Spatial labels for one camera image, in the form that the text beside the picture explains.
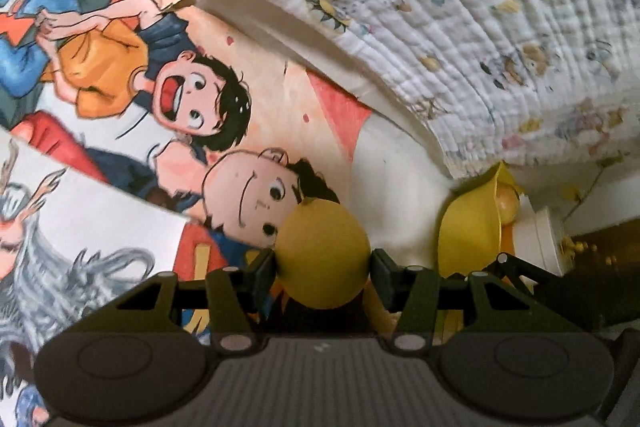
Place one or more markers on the printed white quilted blanket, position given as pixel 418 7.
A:
pixel 425 7

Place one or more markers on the grey dragon cartoon poster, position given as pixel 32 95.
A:
pixel 75 247

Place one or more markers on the blue and yellow cartoon poster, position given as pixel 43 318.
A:
pixel 200 257

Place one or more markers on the yellow plastic bowl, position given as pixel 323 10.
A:
pixel 467 232

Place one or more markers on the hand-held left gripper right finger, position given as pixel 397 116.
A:
pixel 385 279

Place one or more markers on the yellow lemon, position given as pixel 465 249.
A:
pixel 322 252

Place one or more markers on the white plastic cup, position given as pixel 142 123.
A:
pixel 545 237

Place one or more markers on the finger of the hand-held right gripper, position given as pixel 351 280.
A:
pixel 530 268

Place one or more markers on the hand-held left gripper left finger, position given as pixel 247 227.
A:
pixel 262 279

